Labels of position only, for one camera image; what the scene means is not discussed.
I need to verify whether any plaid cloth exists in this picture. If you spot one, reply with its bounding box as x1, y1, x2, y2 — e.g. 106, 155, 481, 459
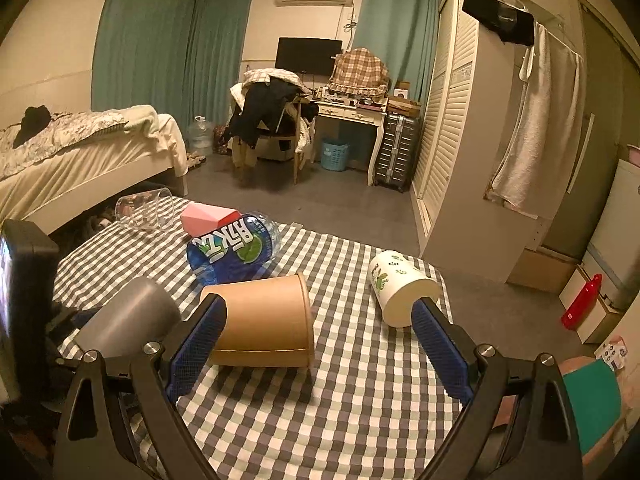
329, 48, 390, 101

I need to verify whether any clear glass printed cup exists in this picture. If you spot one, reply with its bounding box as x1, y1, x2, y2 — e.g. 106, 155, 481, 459
114, 188, 175, 231

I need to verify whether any pink faceted cup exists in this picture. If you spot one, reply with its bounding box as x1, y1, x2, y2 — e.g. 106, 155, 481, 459
180, 202, 242, 237

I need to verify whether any right green curtain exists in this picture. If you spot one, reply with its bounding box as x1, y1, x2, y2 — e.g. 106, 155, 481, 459
352, 0, 440, 102

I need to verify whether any bed with beige sheet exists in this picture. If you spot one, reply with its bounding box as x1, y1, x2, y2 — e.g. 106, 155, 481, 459
1, 105, 188, 234

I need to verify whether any large water jug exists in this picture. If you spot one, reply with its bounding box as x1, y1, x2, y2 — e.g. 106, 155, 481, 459
188, 116, 214, 157

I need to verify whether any left green curtain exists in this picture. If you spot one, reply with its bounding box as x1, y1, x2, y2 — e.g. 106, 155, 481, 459
91, 0, 252, 128

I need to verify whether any floral quilt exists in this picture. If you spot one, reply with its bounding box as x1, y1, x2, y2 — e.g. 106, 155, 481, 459
1, 110, 128, 180

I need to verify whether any white printed paper cup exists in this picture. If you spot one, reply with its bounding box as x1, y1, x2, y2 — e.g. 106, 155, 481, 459
368, 250, 442, 328

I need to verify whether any black hanging garment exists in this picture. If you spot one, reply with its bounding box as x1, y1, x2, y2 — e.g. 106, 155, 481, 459
462, 0, 536, 47

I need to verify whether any blue plastic bottle cup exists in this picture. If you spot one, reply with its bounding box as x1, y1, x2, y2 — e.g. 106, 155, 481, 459
186, 212, 281, 286

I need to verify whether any hanging white towel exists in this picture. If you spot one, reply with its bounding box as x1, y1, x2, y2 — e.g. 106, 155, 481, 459
488, 24, 586, 220

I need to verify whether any white refrigerator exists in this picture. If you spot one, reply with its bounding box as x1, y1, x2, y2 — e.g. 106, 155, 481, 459
582, 160, 640, 311

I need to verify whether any checkered tablecloth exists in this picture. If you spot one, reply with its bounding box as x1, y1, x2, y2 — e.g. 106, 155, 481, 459
54, 218, 460, 479

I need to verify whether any blue laundry basket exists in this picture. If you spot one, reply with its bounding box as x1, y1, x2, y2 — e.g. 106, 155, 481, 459
320, 140, 349, 172

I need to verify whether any black monitor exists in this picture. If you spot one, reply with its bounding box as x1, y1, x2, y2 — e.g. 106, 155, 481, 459
274, 37, 343, 77

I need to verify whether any dark ribbed suitcase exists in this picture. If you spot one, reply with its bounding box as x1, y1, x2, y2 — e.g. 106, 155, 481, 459
373, 113, 421, 192

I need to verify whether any black garment on bed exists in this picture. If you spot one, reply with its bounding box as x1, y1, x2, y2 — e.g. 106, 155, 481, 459
12, 105, 51, 148

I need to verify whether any green curtain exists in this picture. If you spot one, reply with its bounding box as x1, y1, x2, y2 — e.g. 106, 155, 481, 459
352, 0, 440, 102
91, 0, 252, 128

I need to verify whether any grey plastic cup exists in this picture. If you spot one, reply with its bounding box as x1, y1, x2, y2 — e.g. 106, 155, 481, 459
75, 276, 181, 358

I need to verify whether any white louvered wardrobe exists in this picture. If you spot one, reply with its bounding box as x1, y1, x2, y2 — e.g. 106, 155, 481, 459
410, 0, 582, 283

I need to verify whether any wooden chair with clothes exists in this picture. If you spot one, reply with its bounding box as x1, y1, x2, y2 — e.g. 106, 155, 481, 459
222, 68, 319, 180

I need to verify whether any white desk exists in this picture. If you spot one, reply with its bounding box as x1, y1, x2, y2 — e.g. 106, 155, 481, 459
317, 101, 386, 186

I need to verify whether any brown paper cup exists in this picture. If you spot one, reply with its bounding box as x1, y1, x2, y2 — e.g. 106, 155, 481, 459
200, 273, 314, 368

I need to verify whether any green cloth on knee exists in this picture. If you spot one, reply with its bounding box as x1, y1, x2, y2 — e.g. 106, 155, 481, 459
563, 359, 622, 455

